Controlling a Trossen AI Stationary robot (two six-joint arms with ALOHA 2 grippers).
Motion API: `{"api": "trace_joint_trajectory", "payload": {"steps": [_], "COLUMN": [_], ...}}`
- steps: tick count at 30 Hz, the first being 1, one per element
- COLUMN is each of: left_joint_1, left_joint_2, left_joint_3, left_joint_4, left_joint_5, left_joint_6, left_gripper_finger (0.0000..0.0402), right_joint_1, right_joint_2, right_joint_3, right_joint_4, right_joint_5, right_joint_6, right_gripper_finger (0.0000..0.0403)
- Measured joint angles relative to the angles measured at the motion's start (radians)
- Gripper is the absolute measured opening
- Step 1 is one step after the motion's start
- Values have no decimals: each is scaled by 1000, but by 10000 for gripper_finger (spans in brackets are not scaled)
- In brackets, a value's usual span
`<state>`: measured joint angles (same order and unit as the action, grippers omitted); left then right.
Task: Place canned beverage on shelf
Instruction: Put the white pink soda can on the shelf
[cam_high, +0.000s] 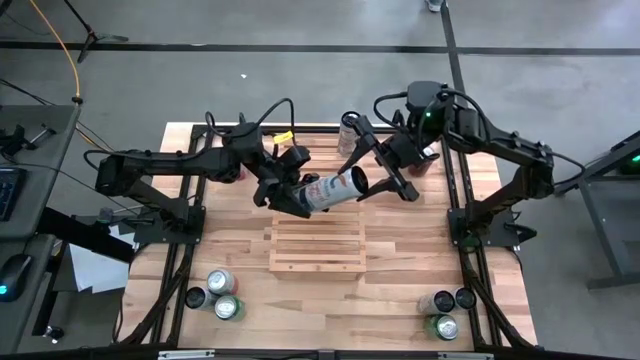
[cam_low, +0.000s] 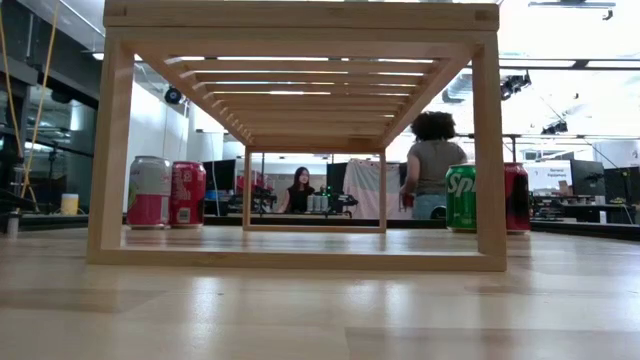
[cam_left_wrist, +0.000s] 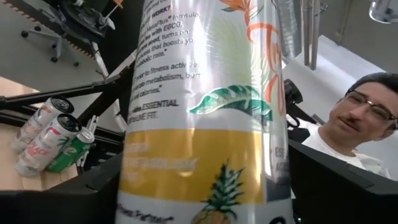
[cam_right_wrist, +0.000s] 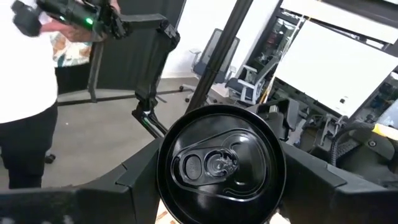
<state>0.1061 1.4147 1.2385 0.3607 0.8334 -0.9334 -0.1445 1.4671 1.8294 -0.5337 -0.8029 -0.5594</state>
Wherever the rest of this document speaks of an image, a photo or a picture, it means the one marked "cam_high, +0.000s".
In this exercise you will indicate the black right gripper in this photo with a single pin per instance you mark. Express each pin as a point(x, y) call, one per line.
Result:
point(400, 150)

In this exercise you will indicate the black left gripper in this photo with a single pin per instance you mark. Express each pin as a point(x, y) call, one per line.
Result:
point(282, 170)

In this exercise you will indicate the dark red soda can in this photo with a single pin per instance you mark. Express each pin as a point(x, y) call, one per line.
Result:
point(419, 171)

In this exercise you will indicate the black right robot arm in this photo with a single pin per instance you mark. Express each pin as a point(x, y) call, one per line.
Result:
point(510, 145)

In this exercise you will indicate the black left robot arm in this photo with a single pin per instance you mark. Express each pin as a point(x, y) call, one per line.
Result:
point(175, 161)

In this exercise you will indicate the wooden slatted shelf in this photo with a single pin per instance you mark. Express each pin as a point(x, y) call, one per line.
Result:
point(320, 245)

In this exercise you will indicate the yellow tag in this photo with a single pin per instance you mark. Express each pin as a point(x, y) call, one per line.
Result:
point(283, 137)

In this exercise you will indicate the green soda can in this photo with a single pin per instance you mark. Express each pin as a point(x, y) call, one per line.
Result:
point(228, 307)
point(442, 327)

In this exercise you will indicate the white paper sheets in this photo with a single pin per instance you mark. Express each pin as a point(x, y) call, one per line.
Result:
point(97, 270)

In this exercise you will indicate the black support beam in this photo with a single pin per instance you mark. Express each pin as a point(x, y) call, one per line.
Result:
point(85, 235)

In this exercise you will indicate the dark metal stand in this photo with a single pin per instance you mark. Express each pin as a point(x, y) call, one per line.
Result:
point(600, 220)

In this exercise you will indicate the grey side desk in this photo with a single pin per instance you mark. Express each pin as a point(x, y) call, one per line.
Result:
point(40, 165)

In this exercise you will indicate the black round knob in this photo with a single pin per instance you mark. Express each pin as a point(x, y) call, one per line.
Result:
point(52, 332)

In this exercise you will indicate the black keyboard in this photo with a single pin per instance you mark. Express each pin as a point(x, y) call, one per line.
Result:
point(9, 192)

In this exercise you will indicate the black clamp tool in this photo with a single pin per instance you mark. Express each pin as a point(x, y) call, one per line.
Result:
point(15, 140)

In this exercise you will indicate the black computer mouse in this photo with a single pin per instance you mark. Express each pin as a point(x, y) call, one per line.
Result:
point(14, 275)

